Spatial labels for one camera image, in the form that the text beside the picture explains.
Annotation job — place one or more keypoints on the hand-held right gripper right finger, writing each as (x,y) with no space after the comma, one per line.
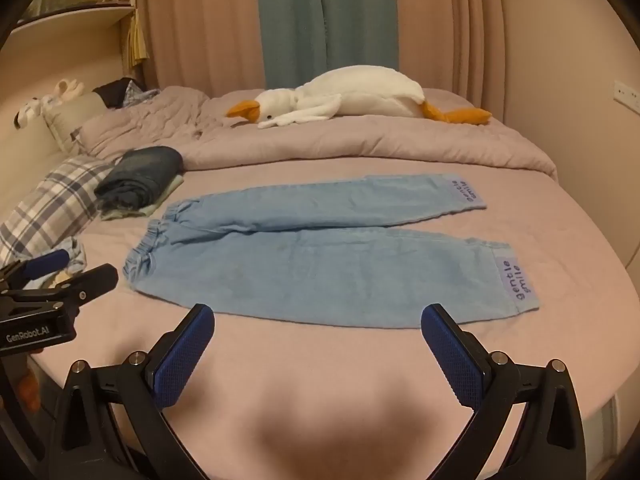
(452,360)

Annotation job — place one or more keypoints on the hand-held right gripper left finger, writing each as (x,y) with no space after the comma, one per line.
(182,360)

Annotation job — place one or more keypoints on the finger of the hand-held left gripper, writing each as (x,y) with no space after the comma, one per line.
(47,261)
(95,282)

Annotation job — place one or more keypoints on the light blue denim pants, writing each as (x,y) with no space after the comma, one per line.
(300,270)

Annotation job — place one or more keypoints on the blue and white printed cloth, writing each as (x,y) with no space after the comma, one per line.
(76,257)

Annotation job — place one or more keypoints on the plaid pillow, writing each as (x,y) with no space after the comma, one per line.
(50,195)

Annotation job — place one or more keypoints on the cream headboard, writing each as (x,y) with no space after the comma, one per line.
(25,160)

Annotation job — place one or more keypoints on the folded dark denim jeans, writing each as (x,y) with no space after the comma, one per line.
(145,170)

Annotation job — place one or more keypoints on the folded pale green cloth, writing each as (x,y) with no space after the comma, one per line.
(172,186)

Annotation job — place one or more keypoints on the bed with pink sheet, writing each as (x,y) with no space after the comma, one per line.
(320,385)

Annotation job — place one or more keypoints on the beige pillow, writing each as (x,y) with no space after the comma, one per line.
(75,115)

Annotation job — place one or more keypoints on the small white plush toy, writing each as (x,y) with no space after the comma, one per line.
(60,92)

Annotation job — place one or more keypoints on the dark clothing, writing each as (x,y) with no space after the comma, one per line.
(112,92)

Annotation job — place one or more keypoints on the blue patterned cloth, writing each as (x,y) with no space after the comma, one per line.
(142,96)

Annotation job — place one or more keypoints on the pink quilted comforter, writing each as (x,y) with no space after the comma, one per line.
(350,145)

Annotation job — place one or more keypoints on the pink curtain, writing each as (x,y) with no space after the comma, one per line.
(450,25)
(200,25)

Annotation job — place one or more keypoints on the white goose plush toy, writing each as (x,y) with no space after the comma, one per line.
(360,90)

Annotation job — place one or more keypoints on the teal curtain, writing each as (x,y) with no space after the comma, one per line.
(300,20)

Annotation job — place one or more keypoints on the white wall socket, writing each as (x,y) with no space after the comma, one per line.
(627,95)

